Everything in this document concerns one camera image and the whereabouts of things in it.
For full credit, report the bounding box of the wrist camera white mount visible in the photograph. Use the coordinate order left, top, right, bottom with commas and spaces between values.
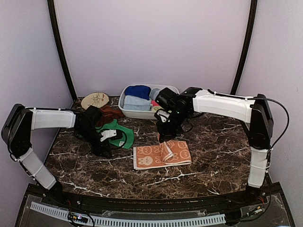
100, 129, 117, 142
157, 110, 169, 122

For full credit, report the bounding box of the brown towel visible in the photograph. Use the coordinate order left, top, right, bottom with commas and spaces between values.
96, 105, 125, 127

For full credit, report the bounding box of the orange bunny pattern towel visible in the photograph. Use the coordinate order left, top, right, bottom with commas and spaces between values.
133, 140, 192, 170

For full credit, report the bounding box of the small electronics board with leds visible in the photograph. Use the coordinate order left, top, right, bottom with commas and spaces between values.
67, 212, 88, 224

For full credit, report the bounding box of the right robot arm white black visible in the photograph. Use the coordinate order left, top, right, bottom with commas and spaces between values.
154, 87, 275, 205

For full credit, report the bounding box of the white slotted cable duct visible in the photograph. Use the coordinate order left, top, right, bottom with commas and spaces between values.
30, 202, 226, 227

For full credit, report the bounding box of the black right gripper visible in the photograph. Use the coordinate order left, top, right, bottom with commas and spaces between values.
156, 109, 189, 143

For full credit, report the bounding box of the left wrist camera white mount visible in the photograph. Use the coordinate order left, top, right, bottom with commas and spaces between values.
100, 129, 117, 142

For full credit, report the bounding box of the green microfibre towel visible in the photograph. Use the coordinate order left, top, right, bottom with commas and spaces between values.
96, 119, 134, 149

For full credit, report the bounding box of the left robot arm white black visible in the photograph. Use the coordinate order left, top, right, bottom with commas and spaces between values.
1, 104, 112, 206

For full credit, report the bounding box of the black frame post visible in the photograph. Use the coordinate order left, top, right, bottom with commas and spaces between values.
230, 0, 258, 95
47, 0, 78, 101

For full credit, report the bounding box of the black front table rail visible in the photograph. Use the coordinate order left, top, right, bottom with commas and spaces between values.
19, 183, 285, 214

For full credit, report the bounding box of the pink rolled towel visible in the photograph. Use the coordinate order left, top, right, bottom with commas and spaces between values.
151, 100, 159, 106

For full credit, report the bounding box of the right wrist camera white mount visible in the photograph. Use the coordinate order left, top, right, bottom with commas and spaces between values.
157, 110, 169, 122

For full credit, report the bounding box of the grey plastic basin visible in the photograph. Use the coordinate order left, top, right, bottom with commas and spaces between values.
118, 84, 179, 120

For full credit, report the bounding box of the round beige embroidered cloth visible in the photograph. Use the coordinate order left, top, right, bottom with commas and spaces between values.
81, 92, 109, 110

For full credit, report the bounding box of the yellow green rolled towel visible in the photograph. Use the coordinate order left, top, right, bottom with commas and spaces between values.
151, 105, 163, 112

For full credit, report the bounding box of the left black frame post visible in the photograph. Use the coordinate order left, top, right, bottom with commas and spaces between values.
47, 0, 78, 101

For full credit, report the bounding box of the right black frame post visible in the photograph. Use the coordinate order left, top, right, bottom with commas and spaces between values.
230, 0, 258, 95

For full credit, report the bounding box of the light blue rolled towel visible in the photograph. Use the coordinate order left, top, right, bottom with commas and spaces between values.
123, 95, 152, 111

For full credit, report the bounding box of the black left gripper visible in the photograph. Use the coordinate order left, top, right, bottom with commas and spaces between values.
76, 125, 112, 158

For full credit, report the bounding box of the dark blue rolled towel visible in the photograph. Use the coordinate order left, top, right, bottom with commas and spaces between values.
124, 85, 151, 100

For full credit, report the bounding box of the grey rolled towel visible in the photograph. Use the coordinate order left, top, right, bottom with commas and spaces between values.
149, 87, 161, 101

